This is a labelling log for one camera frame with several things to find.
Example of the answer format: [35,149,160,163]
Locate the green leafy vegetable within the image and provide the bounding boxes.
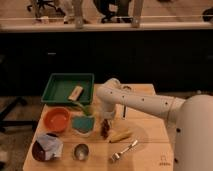
[72,101,92,116]

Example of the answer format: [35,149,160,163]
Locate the dark grape bunch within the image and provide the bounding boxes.
[101,119,111,139]

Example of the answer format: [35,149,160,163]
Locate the teal lidded container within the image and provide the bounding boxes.
[71,115,95,137]

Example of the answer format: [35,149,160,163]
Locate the crumpled blue-white cloth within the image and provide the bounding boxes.
[36,134,63,161]

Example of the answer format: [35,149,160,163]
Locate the small metal cup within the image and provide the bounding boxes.
[74,144,89,161]

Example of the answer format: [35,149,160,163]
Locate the orange bowl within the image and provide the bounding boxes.
[43,107,70,133]

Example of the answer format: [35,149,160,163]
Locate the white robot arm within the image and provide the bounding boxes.
[97,78,213,171]

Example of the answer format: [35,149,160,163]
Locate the wooden table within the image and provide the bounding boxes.
[22,83,178,171]

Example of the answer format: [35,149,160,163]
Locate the yellow banana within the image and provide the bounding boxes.
[109,131,132,143]

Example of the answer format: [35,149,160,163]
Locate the beige block in tray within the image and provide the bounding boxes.
[68,86,83,101]

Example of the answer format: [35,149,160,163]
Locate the green plastic tray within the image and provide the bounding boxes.
[41,73,94,105]

